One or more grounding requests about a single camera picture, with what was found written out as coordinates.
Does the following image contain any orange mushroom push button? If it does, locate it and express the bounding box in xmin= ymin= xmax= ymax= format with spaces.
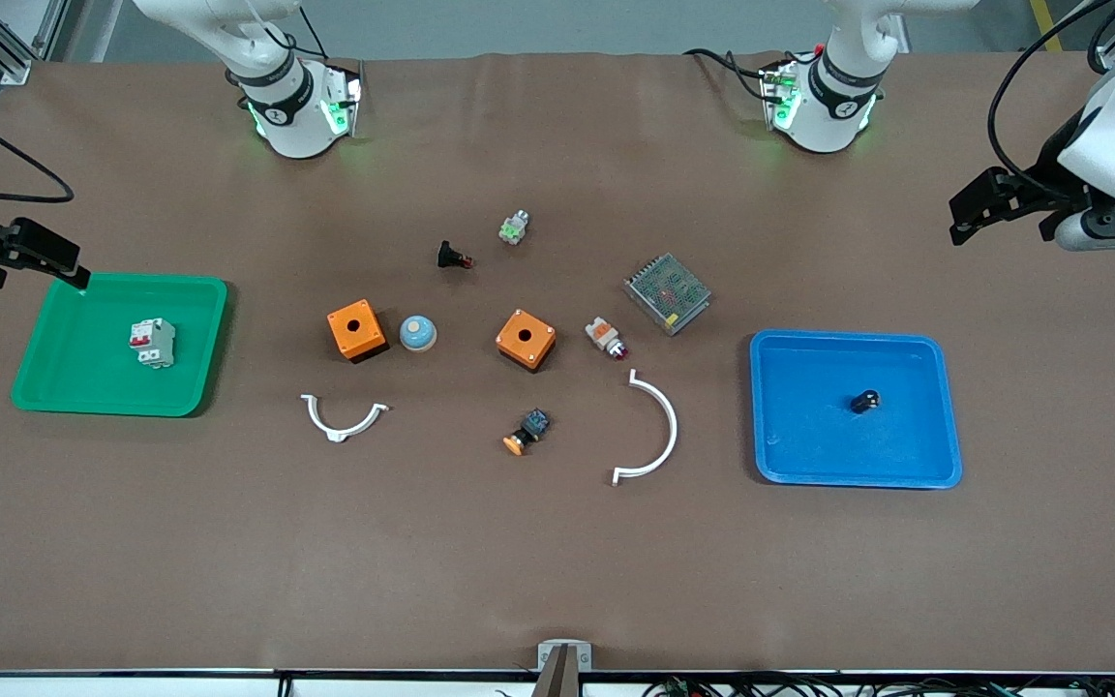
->
xmin=502 ymin=408 xmax=552 ymax=457

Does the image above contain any brown table mat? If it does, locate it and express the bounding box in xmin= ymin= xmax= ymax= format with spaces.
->
xmin=0 ymin=50 xmax=1115 ymax=674

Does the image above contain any green plastic tray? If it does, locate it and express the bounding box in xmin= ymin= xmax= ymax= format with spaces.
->
xmin=11 ymin=273 xmax=229 ymax=418

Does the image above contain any orange push button box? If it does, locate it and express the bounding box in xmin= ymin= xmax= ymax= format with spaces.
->
xmin=327 ymin=298 xmax=389 ymax=364
xmin=496 ymin=309 xmax=558 ymax=373

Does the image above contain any black cable bundle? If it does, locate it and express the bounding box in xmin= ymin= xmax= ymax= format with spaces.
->
xmin=645 ymin=673 xmax=1115 ymax=697

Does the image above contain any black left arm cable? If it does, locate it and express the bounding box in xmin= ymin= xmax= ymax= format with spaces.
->
xmin=988 ymin=0 xmax=1115 ymax=183

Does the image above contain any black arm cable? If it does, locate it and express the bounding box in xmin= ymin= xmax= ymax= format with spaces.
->
xmin=988 ymin=0 xmax=1115 ymax=183
xmin=0 ymin=95 xmax=75 ymax=204

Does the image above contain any metal mesh power supply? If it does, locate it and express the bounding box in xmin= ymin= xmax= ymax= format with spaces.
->
xmin=623 ymin=253 xmax=712 ymax=337

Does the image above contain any small white pipe clamp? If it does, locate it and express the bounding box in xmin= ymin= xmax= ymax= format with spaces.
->
xmin=300 ymin=393 xmax=390 ymax=444

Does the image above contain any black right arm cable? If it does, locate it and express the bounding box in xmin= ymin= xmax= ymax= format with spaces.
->
xmin=0 ymin=95 xmax=75 ymax=204

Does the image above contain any large white curved clamp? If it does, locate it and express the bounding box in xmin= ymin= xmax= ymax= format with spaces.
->
xmin=612 ymin=369 xmax=679 ymax=487

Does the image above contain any white circuit breaker red switch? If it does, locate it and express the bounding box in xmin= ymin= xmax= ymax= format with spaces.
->
xmin=129 ymin=318 xmax=177 ymax=370

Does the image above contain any blue plastic tray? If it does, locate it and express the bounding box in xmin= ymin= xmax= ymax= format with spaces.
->
xmin=749 ymin=329 xmax=964 ymax=490

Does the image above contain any white orange red indicator lamp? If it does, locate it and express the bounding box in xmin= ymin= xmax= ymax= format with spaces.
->
xmin=585 ymin=315 xmax=631 ymax=362

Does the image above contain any black base cable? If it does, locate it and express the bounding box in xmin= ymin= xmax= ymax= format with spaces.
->
xmin=683 ymin=46 xmax=776 ymax=103

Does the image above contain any grey metal table bracket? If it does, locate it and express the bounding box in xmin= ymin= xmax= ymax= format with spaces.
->
xmin=537 ymin=640 xmax=593 ymax=697

